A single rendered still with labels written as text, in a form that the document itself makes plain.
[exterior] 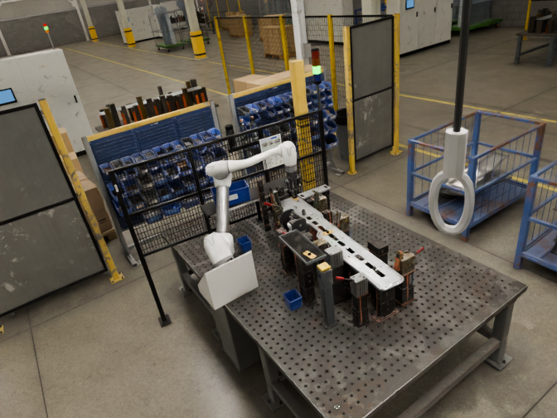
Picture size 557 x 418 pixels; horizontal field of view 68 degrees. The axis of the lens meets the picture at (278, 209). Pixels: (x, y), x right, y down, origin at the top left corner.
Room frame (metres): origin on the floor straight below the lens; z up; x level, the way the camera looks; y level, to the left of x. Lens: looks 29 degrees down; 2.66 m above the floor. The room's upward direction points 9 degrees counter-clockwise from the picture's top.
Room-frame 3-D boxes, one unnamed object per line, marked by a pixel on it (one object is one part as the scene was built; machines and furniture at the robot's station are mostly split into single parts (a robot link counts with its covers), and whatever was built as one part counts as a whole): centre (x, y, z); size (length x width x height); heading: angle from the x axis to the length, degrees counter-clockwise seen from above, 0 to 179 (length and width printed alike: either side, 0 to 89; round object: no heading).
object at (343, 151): (6.10, -1.28, 0.36); 0.50 x 0.50 x 0.73
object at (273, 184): (3.26, 0.21, 1.02); 0.90 x 0.22 x 0.03; 113
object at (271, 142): (3.49, -0.02, 1.30); 0.23 x 0.02 x 0.31; 113
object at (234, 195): (3.19, 0.38, 1.10); 0.30 x 0.17 x 0.13; 104
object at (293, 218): (2.53, -0.10, 0.94); 0.18 x 0.13 x 0.49; 23
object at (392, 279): (2.50, -0.34, 1.00); 1.38 x 0.22 x 0.02; 23
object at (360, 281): (1.91, -0.40, 0.88); 0.11 x 0.10 x 0.36; 113
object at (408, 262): (2.05, -0.73, 0.88); 0.15 x 0.11 x 0.36; 113
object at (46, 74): (8.18, 4.30, 1.22); 1.60 x 0.54 x 2.45; 120
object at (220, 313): (2.46, 0.44, 0.33); 0.31 x 0.31 x 0.66; 30
